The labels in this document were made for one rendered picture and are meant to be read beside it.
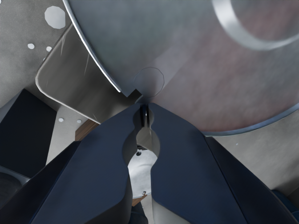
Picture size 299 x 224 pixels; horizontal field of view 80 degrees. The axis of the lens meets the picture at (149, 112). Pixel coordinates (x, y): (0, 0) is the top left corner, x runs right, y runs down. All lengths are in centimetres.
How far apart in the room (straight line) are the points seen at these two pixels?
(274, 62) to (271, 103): 5
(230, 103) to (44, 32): 83
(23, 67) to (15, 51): 7
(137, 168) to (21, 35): 71
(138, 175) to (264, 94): 68
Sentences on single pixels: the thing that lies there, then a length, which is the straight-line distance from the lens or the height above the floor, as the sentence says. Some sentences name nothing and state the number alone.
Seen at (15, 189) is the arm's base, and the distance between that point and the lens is 66.
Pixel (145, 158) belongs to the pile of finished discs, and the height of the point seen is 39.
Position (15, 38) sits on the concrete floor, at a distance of 94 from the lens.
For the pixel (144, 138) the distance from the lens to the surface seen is 15.
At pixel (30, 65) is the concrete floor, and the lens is 95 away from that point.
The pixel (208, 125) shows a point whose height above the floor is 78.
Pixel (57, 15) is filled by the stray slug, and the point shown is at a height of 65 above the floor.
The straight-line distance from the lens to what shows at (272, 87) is 20.
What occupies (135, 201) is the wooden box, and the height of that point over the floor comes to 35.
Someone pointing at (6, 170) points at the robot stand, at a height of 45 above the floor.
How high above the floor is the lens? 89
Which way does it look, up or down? 54 degrees down
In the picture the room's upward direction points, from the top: 148 degrees clockwise
